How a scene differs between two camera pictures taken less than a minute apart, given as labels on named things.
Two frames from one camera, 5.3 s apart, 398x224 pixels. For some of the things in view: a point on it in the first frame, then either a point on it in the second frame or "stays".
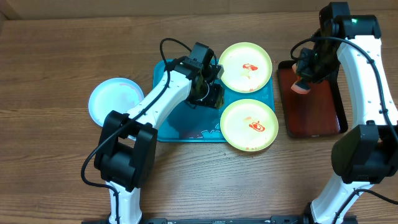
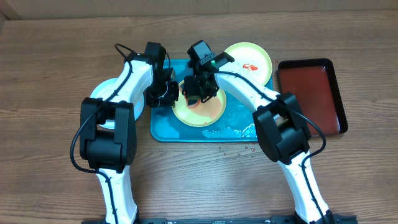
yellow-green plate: [247, 67] stays
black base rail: [224, 220] stays
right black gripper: [306, 74] → [199, 92]
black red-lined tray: [321, 112] stays
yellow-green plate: [249, 125] → [207, 113]
